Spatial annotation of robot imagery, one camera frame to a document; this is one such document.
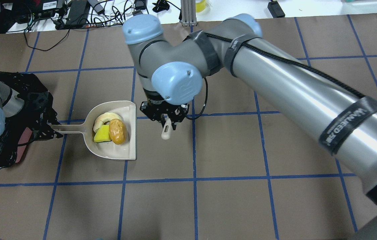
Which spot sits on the black power adapter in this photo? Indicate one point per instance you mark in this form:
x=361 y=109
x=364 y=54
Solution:
x=275 y=9

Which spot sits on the beige hand brush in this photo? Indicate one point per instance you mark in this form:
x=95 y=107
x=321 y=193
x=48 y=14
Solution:
x=167 y=129

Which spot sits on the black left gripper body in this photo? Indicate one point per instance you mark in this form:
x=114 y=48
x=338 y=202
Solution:
x=38 y=124

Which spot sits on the pale melon slice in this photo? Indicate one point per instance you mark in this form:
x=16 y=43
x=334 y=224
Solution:
x=103 y=119

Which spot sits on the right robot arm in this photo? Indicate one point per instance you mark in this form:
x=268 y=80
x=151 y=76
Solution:
x=342 y=120

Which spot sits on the beige plastic dustpan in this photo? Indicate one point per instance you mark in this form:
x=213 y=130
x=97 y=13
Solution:
x=108 y=150

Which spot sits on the aluminium frame post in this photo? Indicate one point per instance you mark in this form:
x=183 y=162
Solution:
x=188 y=13

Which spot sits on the brown potato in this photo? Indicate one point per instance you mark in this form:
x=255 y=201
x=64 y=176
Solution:
x=118 y=131

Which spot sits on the yellow green sponge piece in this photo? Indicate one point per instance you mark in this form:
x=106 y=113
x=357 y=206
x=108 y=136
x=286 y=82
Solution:
x=102 y=134

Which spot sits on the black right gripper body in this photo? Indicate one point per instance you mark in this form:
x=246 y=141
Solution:
x=157 y=104

